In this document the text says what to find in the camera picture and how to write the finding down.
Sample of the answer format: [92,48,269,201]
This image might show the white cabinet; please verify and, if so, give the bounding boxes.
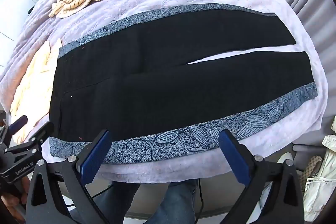
[0,0,36,75]

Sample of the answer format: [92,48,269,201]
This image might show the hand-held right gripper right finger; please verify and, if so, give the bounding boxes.
[218,130,305,224]

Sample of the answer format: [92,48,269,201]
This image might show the black cable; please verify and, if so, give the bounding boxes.
[194,179,208,224]

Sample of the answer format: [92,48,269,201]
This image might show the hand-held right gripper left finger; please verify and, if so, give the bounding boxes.
[25,130,113,224]

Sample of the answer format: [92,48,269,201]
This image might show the pale yellow garment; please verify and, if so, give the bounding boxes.
[10,39,62,143]

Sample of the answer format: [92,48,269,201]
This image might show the person's left hand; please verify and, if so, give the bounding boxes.
[0,177,30,216]

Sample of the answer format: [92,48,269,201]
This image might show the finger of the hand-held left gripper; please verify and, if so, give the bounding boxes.
[7,115,29,136]
[5,122,54,154]

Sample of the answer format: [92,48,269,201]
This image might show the black pants with floral stripes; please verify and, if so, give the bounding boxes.
[50,4,318,165]

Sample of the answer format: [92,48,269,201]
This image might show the white bag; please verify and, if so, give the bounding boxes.
[302,134,336,222]

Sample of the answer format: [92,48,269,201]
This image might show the brown patterned bag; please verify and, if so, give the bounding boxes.
[301,155,324,193]

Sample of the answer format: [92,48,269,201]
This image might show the person's right leg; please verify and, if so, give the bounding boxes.
[155,179,200,224]

